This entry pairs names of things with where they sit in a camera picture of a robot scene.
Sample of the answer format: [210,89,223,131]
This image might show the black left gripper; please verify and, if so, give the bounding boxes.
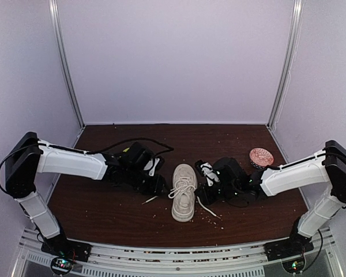
[125,166,171,196]

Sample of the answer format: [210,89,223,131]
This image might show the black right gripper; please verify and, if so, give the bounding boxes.
[194,182,239,206]

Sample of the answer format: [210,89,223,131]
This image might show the white lace sneaker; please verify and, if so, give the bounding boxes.
[141,163,221,223]

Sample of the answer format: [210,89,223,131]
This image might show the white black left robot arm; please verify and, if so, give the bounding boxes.
[0,132,166,263]

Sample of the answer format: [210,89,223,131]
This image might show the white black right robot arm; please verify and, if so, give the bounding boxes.
[195,140,346,260]

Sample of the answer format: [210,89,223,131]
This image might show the red white patterned bowl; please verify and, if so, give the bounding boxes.
[249,148,274,169]

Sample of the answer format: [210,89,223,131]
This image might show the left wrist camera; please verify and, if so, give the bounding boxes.
[144,156,165,177]

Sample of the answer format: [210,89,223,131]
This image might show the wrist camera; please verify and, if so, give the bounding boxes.
[144,156,165,177]
[194,160,220,186]

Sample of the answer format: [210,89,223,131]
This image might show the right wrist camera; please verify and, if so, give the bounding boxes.
[194,160,220,186]

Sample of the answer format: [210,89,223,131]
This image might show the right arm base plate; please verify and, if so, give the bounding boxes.
[264,238,314,261]

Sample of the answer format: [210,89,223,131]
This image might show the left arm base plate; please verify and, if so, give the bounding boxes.
[41,235,92,262]

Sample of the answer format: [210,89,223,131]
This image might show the aluminium front rail base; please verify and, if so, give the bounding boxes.
[9,227,346,276]

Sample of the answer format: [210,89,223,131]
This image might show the right aluminium frame post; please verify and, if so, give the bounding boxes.
[268,0,304,131]

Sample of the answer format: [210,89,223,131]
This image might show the aluminium frame post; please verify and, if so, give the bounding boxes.
[268,0,304,131]
[48,0,85,129]

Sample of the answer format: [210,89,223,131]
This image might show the left aluminium frame post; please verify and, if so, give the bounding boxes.
[48,0,85,129]

